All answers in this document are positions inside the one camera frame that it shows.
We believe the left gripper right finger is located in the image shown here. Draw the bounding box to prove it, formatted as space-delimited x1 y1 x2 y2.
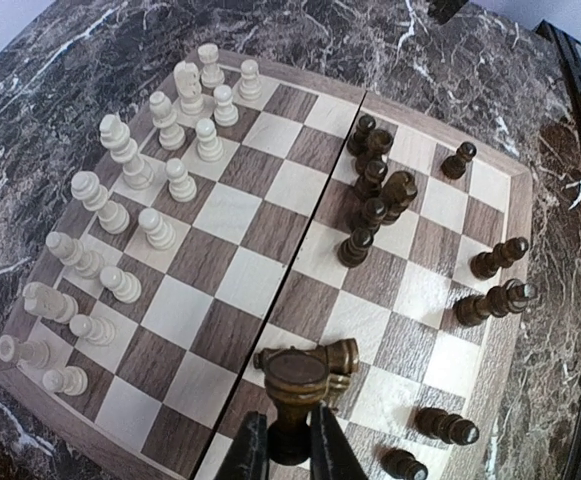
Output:
310 402 365 480

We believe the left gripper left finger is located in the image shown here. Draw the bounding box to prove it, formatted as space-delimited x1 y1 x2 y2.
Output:
214 411 269 480

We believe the wooden chess board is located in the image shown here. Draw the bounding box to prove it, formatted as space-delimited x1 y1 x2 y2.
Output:
0 44 533 479

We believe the white chess queen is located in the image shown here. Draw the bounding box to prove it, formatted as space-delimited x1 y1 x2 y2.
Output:
71 171 130 234

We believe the dark chess knight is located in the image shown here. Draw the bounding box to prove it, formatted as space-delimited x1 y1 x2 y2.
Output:
379 170 418 225

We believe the white chess king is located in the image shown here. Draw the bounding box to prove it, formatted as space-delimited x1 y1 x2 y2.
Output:
99 114 154 190

